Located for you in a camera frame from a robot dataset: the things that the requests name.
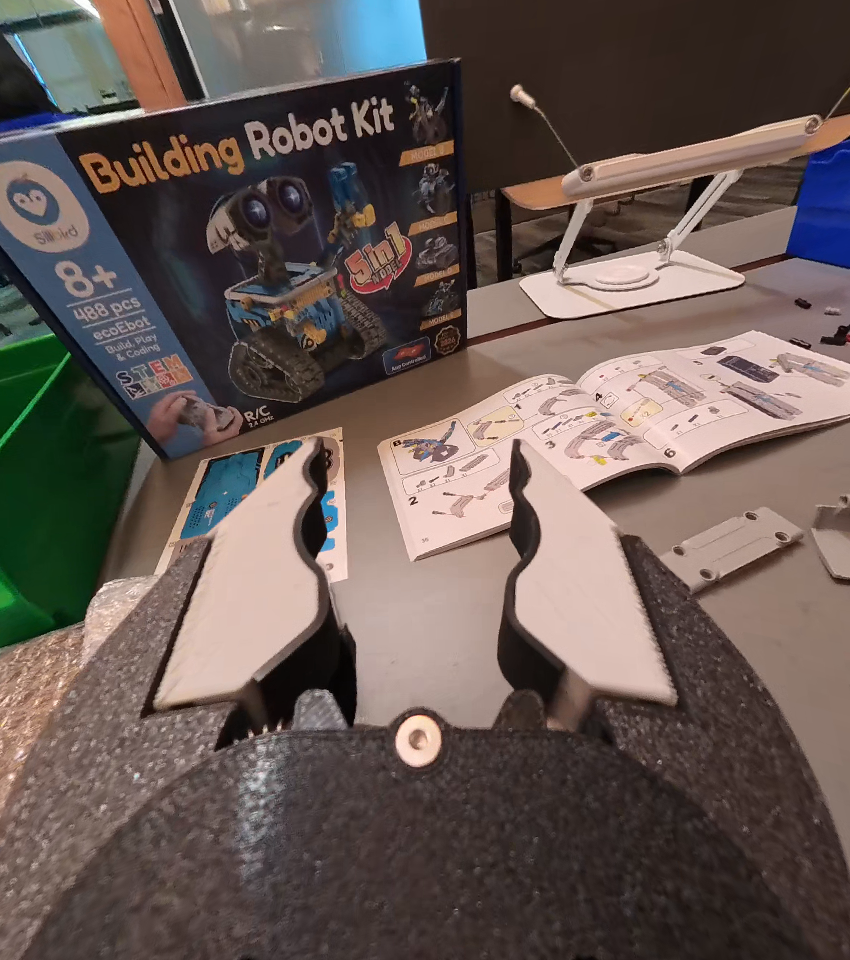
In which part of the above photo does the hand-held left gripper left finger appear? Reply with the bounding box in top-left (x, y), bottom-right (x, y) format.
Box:
top-left (153, 437), bottom-right (358, 740)

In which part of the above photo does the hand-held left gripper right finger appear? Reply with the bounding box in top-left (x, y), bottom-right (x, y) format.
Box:
top-left (498, 438), bottom-right (679, 732)

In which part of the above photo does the white instruction booklet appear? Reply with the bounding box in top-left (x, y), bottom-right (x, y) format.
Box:
top-left (377, 330), bottom-right (850, 562)

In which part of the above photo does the grey desk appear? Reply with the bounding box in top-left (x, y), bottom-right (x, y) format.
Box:
top-left (102, 206), bottom-right (850, 960)

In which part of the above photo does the blue sticker sheet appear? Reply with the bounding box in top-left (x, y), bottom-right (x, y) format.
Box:
top-left (155, 427), bottom-right (348, 582)

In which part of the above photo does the grey toy plate with holes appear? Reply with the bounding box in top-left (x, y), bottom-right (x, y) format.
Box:
top-left (661, 506), bottom-right (805, 594)

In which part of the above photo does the green plastic bin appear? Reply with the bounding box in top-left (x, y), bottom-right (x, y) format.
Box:
top-left (0, 333), bottom-right (142, 660)

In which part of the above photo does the flat bubble wrap packet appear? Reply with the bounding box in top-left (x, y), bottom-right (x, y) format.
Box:
top-left (0, 637), bottom-right (96, 946)

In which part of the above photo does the dark blue toy box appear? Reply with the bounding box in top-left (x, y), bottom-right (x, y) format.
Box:
top-left (0, 58), bottom-right (467, 460)

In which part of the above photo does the black partition panel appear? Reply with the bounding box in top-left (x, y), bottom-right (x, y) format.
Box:
top-left (421, 0), bottom-right (850, 198)

